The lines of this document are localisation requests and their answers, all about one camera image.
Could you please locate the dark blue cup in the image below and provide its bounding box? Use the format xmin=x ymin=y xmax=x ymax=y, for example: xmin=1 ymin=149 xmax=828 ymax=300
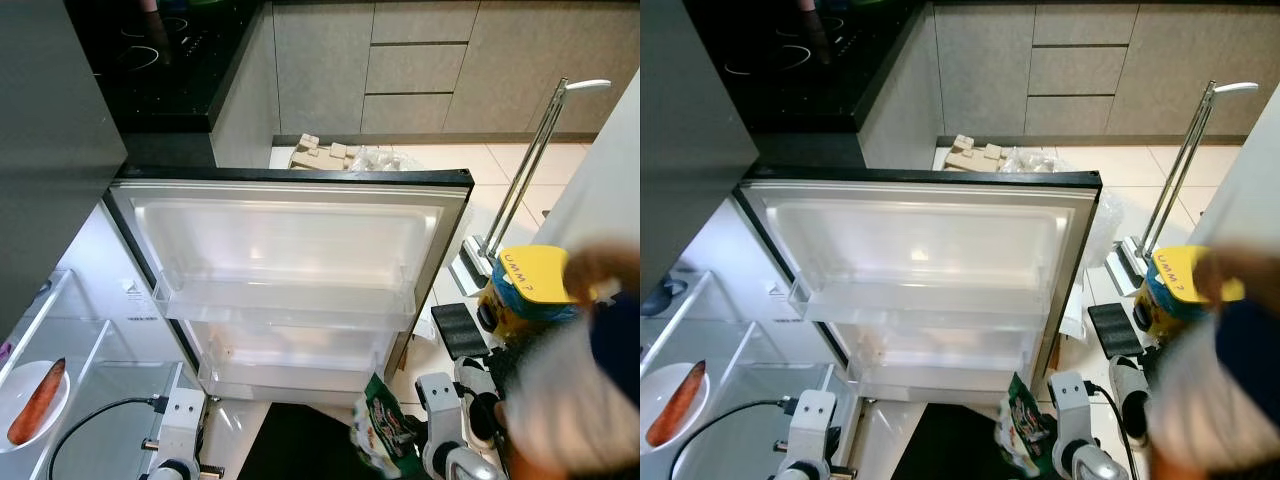
xmin=640 ymin=278 xmax=693 ymax=319

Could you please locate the silver fridge body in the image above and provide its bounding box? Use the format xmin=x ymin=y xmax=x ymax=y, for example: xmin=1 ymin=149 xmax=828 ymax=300
xmin=0 ymin=165 xmax=216 ymax=480
xmin=640 ymin=165 xmax=851 ymax=480

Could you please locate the glass fridge shelf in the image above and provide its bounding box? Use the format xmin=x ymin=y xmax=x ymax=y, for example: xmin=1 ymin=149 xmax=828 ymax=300
xmin=0 ymin=315 xmax=121 ymax=480
xmin=640 ymin=315 xmax=791 ymax=480

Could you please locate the deep clear door bin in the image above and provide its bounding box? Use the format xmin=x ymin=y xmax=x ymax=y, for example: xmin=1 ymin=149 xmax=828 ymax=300
xmin=840 ymin=345 xmax=1041 ymax=403
xmin=195 ymin=340 xmax=401 ymax=403

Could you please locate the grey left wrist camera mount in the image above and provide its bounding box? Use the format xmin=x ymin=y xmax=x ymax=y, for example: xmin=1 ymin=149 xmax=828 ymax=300
xmin=795 ymin=390 xmax=839 ymax=466
xmin=158 ymin=388 xmax=206 ymax=466

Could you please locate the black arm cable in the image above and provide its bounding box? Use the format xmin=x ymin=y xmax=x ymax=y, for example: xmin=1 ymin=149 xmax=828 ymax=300
xmin=452 ymin=378 xmax=501 ymax=471
xmin=45 ymin=397 xmax=166 ymax=480
xmin=1085 ymin=380 xmax=1136 ymax=480
xmin=690 ymin=398 xmax=801 ymax=480

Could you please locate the person's hand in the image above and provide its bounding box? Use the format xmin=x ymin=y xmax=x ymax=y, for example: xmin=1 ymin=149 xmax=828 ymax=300
xmin=563 ymin=243 xmax=641 ymax=307
xmin=1195 ymin=245 xmax=1280 ymax=307

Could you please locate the person in navy and grey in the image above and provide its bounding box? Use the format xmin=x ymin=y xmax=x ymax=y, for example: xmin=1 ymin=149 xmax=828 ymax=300
xmin=490 ymin=290 xmax=641 ymax=480
xmin=1140 ymin=298 xmax=1280 ymax=480

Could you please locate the clear crisper drawer cover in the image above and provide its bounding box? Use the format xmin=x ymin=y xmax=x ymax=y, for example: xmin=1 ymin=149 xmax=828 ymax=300
xmin=700 ymin=360 xmax=851 ymax=480
xmin=60 ymin=358 xmax=206 ymax=480

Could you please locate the green snack pouch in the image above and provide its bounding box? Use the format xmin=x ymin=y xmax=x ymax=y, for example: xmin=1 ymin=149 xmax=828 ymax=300
xmin=352 ymin=373 xmax=426 ymax=471
xmin=997 ymin=373 xmax=1056 ymax=471

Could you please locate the black induction hob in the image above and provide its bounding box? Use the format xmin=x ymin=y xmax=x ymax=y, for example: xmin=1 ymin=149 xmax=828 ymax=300
xmin=95 ymin=10 xmax=221 ymax=101
xmin=715 ymin=10 xmax=881 ymax=101

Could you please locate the long clear door bin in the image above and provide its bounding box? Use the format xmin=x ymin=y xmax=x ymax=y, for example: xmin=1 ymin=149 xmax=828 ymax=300
xmin=788 ymin=272 xmax=1061 ymax=333
xmin=153 ymin=272 xmax=421 ymax=333

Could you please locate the small black ribbed pad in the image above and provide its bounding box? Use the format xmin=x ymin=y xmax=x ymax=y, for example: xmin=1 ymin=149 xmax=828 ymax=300
xmin=430 ymin=300 xmax=493 ymax=363
xmin=1087 ymin=302 xmax=1146 ymax=361

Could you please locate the black kitchen countertop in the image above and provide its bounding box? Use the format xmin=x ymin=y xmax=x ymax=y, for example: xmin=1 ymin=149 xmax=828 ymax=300
xmin=65 ymin=0 xmax=271 ymax=136
xmin=690 ymin=0 xmax=936 ymax=136

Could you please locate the orange carrot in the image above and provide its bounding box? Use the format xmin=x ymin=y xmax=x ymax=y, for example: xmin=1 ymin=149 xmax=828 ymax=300
xmin=6 ymin=357 xmax=67 ymax=447
xmin=645 ymin=360 xmax=707 ymax=448

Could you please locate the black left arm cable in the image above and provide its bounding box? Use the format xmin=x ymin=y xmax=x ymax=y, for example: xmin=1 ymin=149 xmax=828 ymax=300
xmin=690 ymin=398 xmax=801 ymax=480
xmin=45 ymin=397 xmax=166 ymax=480

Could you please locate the silver metal hand cart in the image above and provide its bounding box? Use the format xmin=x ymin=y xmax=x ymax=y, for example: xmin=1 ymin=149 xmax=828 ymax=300
xmin=1105 ymin=80 xmax=1261 ymax=299
xmin=448 ymin=78 xmax=613 ymax=299

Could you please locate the yellow lidded tub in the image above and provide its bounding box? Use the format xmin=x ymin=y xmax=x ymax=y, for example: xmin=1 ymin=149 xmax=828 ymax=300
xmin=478 ymin=245 xmax=601 ymax=346
xmin=1135 ymin=245 xmax=1246 ymax=346

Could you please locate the beige cardboard packing insert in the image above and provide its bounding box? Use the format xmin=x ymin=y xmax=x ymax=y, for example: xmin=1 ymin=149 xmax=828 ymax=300
xmin=945 ymin=135 xmax=1011 ymax=173
xmin=288 ymin=133 xmax=363 ymax=173

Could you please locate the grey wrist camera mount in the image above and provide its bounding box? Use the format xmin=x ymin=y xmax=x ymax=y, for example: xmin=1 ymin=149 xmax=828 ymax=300
xmin=795 ymin=390 xmax=839 ymax=466
xmin=158 ymin=388 xmax=206 ymax=466
xmin=1048 ymin=372 xmax=1096 ymax=471
xmin=415 ymin=373 xmax=466 ymax=476

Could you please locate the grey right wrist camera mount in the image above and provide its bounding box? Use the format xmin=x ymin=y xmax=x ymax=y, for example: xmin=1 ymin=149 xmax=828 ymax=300
xmin=415 ymin=373 xmax=466 ymax=476
xmin=1048 ymin=372 xmax=1096 ymax=471

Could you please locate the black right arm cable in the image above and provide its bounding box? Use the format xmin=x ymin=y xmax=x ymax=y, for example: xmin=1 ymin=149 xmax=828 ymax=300
xmin=1085 ymin=380 xmax=1136 ymax=480
xmin=452 ymin=378 xmax=501 ymax=471

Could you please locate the white and black sneaker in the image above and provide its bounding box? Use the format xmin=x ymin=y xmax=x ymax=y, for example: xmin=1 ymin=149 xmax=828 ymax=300
xmin=455 ymin=355 xmax=513 ymax=448
xmin=1108 ymin=355 xmax=1153 ymax=448

